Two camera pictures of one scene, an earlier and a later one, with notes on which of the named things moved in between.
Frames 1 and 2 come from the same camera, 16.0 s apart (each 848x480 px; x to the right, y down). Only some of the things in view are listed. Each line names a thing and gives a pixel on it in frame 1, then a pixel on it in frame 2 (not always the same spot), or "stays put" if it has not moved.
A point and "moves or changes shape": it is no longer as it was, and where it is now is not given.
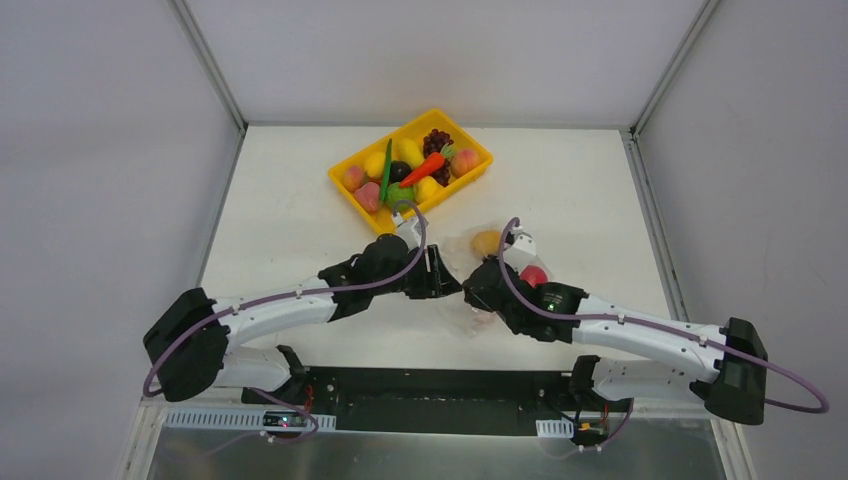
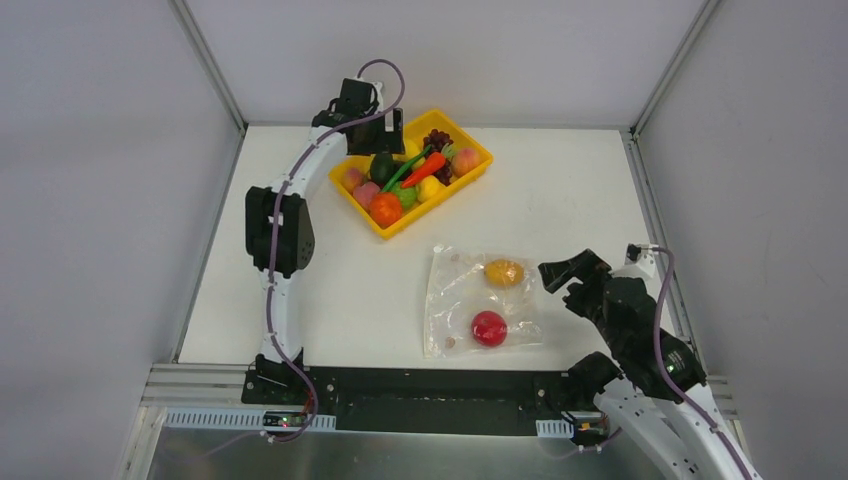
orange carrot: x=434 y=162 stays put
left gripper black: x=432 y=281 -> x=374 y=134
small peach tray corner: x=352 y=178 stays put
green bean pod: x=386 y=169 -> x=399 y=171
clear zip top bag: x=463 y=248 moves or changes shape
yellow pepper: x=426 y=188 stays put
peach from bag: x=464 y=160 stays put
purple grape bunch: x=434 y=142 stays put
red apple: x=534 y=275 -> x=489 y=328
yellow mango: x=409 y=151 stays put
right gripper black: x=482 y=291 -> x=582 y=287
